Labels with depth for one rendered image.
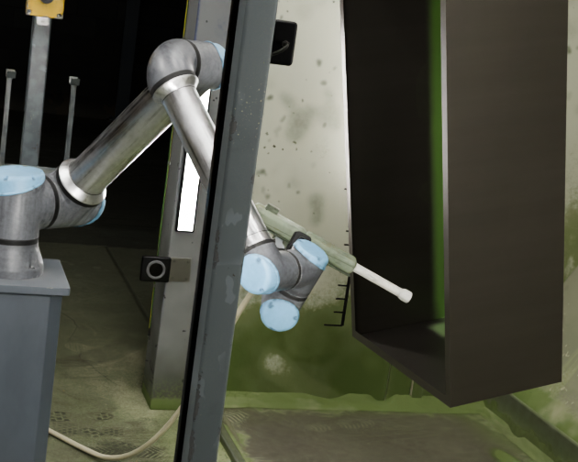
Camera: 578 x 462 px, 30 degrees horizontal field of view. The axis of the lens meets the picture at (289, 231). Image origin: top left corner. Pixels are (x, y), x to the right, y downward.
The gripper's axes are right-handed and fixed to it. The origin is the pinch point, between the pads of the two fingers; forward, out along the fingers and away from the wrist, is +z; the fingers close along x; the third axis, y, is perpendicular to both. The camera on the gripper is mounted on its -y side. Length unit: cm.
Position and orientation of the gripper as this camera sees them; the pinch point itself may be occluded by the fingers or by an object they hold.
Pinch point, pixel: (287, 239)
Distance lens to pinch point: 285.7
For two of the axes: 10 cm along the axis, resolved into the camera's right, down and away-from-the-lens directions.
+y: -5.1, 7.7, 3.9
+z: 0.2, -4.5, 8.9
